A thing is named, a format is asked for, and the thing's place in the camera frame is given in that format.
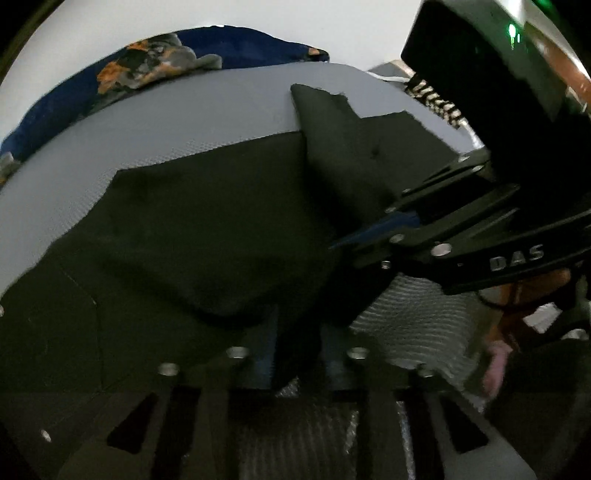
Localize person's right hand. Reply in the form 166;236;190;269
478;268;573;402

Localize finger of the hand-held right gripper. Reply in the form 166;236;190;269
329;196;525;280
385;150;520;217

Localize grey mesh mat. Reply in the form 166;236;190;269
0;62;490;480

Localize black and white striped cloth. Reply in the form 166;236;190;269
406;76;468;131

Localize brown wooden furniture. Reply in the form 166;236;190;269
531;28;591;107

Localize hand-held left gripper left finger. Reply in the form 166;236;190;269
55;318;283;480

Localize black pants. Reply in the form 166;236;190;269
0;83;462;393

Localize blue floral blanket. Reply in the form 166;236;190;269
0;27;331;185

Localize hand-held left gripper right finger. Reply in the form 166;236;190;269
318;323;539;480

